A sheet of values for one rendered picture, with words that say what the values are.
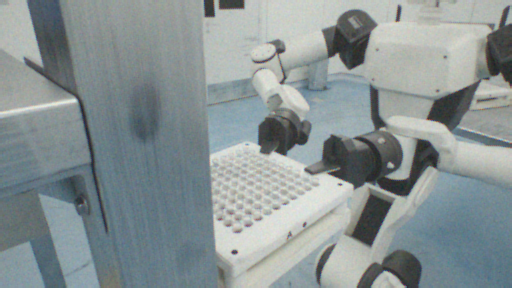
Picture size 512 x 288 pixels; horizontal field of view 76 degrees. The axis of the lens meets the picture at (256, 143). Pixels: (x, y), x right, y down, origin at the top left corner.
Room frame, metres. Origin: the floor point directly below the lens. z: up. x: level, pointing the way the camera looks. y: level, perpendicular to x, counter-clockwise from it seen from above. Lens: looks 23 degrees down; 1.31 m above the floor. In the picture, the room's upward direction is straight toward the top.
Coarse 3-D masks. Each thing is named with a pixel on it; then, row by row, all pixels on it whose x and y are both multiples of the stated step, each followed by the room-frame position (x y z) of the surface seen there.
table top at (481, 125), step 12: (492, 84) 1.89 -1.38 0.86; (504, 84) 1.89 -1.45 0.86; (492, 108) 1.43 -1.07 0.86; (504, 108) 1.43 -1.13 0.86; (468, 120) 1.27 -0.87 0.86; (480, 120) 1.27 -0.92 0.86; (492, 120) 1.27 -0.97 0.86; (504, 120) 1.27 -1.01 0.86; (456, 132) 1.19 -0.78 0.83; (468, 132) 1.16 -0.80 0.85; (480, 132) 1.13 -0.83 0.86; (492, 132) 1.13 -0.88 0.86; (504, 132) 1.13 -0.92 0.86; (492, 144) 1.09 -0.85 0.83; (504, 144) 1.06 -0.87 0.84
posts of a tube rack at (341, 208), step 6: (342, 204) 0.43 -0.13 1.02; (330, 210) 0.43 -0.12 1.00; (336, 210) 0.43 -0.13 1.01; (342, 210) 0.43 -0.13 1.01; (246, 270) 0.29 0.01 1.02; (228, 276) 0.28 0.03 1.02; (240, 276) 0.28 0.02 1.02; (246, 276) 0.29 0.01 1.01; (228, 282) 0.28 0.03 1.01; (234, 282) 0.28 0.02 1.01; (240, 282) 0.28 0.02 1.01; (246, 282) 0.29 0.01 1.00
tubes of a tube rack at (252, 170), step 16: (240, 160) 0.51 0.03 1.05; (256, 160) 0.51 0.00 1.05; (224, 176) 0.45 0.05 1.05; (240, 176) 0.45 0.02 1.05; (256, 176) 0.45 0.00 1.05; (272, 176) 0.45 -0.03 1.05; (288, 176) 0.45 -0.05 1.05; (224, 192) 0.41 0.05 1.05; (240, 192) 0.41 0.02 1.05; (256, 192) 0.41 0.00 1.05; (272, 192) 0.41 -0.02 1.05; (224, 208) 0.38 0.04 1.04; (240, 208) 0.38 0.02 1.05; (256, 208) 0.37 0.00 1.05
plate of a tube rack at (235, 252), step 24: (240, 144) 0.59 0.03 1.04; (312, 192) 0.42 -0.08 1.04; (336, 192) 0.42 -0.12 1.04; (264, 216) 0.36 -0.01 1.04; (288, 216) 0.36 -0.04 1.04; (312, 216) 0.37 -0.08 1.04; (216, 240) 0.31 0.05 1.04; (240, 240) 0.31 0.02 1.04; (264, 240) 0.31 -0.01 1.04; (216, 264) 0.29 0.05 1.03; (240, 264) 0.28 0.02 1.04
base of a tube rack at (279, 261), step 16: (320, 224) 0.40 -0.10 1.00; (336, 224) 0.41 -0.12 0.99; (288, 240) 0.37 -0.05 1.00; (304, 240) 0.37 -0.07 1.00; (320, 240) 0.38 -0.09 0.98; (272, 256) 0.34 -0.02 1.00; (288, 256) 0.34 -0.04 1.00; (304, 256) 0.36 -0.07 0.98; (256, 272) 0.31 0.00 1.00; (272, 272) 0.31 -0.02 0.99
